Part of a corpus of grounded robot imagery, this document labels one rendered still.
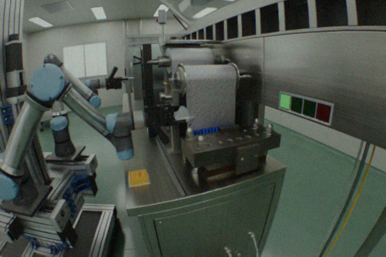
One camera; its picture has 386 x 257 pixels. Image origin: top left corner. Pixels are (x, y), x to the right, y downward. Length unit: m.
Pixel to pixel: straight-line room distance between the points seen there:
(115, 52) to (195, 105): 5.63
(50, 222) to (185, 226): 0.59
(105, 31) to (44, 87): 5.83
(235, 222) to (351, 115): 0.63
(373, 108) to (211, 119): 0.64
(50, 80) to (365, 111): 0.92
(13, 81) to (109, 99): 5.47
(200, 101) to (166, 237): 0.57
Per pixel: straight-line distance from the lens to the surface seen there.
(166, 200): 0.67
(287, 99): 0.76
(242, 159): 0.74
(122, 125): 0.75
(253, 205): 0.89
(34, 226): 1.08
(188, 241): 0.86
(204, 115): 0.85
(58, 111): 1.41
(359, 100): 0.61
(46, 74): 0.67
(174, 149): 0.95
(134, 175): 0.77
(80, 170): 1.34
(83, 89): 1.26
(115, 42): 6.36
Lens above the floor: 1.33
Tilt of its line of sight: 15 degrees down
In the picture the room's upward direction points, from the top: 2 degrees counter-clockwise
